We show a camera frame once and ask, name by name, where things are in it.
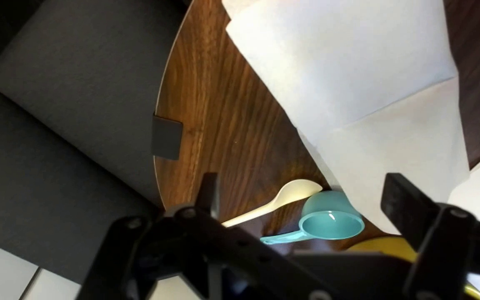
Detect cream plastic spoon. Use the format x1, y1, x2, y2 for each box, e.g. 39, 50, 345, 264
224, 179, 324, 227

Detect grey sofa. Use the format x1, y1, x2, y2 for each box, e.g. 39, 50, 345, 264
0, 0, 185, 282

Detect large white napkin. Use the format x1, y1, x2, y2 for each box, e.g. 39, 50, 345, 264
220, 0, 469, 234

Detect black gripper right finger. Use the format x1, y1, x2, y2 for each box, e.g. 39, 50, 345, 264
380, 174, 480, 300

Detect black table clamp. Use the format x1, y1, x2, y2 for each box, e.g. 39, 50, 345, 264
152, 115, 184, 160

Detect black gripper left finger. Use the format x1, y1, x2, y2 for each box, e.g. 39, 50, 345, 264
77, 174, 330, 300

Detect yellow plastic bowl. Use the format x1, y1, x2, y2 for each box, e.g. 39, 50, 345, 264
350, 237, 480, 300

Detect round wooden table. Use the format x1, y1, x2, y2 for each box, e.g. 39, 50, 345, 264
155, 0, 480, 222

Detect teal measuring scoop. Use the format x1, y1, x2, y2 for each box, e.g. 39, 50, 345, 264
262, 190, 365, 245

